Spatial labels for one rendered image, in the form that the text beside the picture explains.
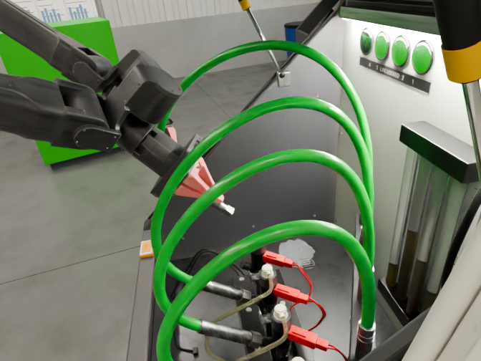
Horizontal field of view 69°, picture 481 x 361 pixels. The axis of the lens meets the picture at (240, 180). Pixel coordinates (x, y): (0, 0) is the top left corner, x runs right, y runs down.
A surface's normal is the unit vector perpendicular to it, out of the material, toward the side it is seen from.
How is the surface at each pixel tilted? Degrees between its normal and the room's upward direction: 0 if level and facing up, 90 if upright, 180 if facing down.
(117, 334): 0
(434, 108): 90
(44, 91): 42
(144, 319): 0
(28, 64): 90
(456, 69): 114
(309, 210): 90
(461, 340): 76
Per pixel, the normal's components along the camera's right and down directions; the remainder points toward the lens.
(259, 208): 0.16, 0.47
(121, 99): -0.62, -0.11
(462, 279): -0.90, 0.07
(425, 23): -0.98, 0.15
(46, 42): -0.19, 0.20
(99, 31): 0.45, 0.40
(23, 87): 0.60, -0.64
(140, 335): -0.09, -0.87
